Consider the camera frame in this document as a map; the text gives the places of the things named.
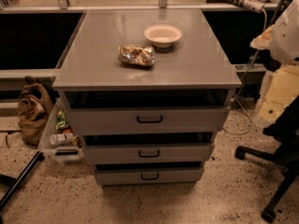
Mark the grey top drawer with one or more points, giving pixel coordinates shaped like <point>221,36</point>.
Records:
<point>97,121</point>

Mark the black floor stand leg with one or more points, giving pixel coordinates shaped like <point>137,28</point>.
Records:
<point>13,183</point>

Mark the grey middle drawer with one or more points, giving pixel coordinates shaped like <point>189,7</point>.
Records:
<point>148,153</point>

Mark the grey drawer cabinet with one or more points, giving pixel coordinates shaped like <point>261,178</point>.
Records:
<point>146,92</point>

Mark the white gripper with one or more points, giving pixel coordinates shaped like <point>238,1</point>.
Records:
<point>286,39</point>

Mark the white can in bin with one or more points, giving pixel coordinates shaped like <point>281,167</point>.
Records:
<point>61,139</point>

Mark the white paper bowl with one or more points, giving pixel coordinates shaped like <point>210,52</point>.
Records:
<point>162,35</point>

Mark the grey bottom drawer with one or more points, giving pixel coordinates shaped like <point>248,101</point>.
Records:
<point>150,176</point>

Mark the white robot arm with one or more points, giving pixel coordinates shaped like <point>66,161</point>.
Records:
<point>282,38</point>

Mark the clear plastic storage bin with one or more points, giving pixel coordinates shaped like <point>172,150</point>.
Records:
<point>60,154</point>

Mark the crushed shiny snack bag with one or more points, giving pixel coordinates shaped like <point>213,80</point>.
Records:
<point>136,55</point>

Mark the green snack packet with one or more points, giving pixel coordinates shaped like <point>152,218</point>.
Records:
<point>61,121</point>

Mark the grey drawer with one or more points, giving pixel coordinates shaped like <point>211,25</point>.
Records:
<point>148,153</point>
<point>97,121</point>
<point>150,176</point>

